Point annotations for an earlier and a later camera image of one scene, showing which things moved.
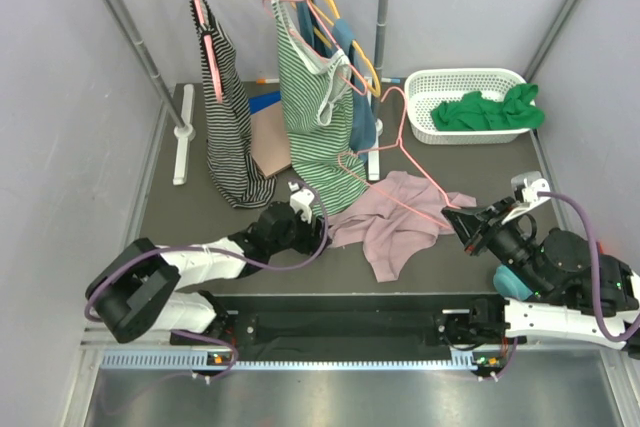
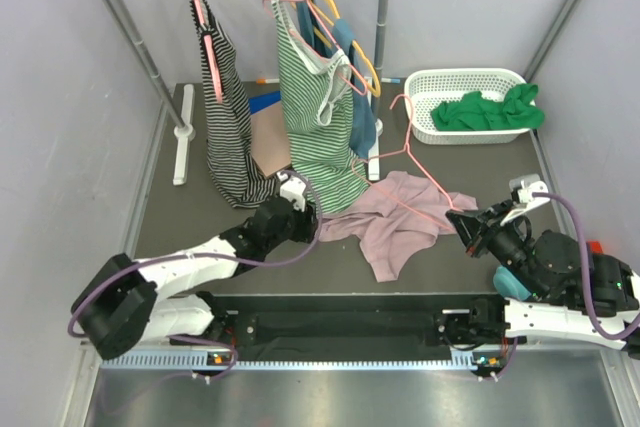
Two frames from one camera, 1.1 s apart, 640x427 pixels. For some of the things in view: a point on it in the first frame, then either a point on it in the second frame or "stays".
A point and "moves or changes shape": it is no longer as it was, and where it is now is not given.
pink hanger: (403, 149) moves or changes shape
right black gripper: (477, 227) stays
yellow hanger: (326, 6) stays
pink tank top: (398, 221) stays
